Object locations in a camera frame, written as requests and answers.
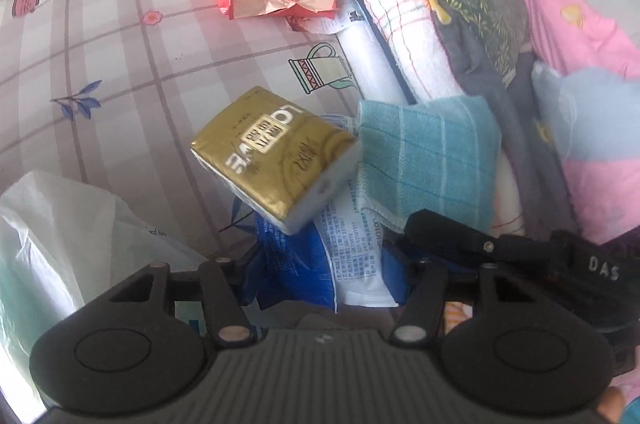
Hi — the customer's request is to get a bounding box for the person's right hand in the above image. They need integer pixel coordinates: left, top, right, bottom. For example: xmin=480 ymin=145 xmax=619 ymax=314
xmin=599 ymin=390 xmax=627 ymax=424

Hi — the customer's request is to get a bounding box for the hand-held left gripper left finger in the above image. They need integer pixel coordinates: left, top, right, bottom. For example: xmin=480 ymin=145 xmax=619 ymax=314
xmin=107 ymin=254 xmax=263 ymax=347

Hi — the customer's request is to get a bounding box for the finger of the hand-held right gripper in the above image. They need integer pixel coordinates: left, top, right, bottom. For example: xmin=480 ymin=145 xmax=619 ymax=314
xmin=405 ymin=210 xmax=553 ymax=265

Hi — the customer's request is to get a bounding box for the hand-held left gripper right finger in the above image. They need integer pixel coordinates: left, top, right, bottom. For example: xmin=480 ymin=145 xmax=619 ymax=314
xmin=382 ymin=244 xmax=531 ymax=347

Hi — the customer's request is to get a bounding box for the blue and white packet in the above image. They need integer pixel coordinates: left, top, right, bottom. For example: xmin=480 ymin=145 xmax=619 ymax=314
xmin=250 ymin=114 xmax=416 ymax=312

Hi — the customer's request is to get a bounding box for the grey blanket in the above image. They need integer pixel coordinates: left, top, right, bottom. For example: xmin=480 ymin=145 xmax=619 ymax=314
xmin=440 ymin=19 xmax=576 ymax=230

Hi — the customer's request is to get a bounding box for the gold tissue pack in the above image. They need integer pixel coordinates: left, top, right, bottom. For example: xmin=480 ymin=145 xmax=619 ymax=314
xmin=190 ymin=86 xmax=363 ymax=235

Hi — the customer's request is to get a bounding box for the white striped towel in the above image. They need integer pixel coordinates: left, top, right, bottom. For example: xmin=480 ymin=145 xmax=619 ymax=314
xmin=280 ymin=0 xmax=471 ymax=105

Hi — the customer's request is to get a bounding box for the tied white plastic bag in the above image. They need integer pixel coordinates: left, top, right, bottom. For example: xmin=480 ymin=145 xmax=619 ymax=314
xmin=0 ymin=170 xmax=211 ymax=405

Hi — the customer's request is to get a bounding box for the blue checked towel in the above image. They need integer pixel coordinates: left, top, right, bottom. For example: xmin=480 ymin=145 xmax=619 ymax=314
xmin=356 ymin=96 xmax=502 ymax=235

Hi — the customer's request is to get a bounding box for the pink and grey quilt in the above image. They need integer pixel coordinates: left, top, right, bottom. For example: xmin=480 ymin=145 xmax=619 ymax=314
xmin=515 ymin=0 xmax=640 ymax=245

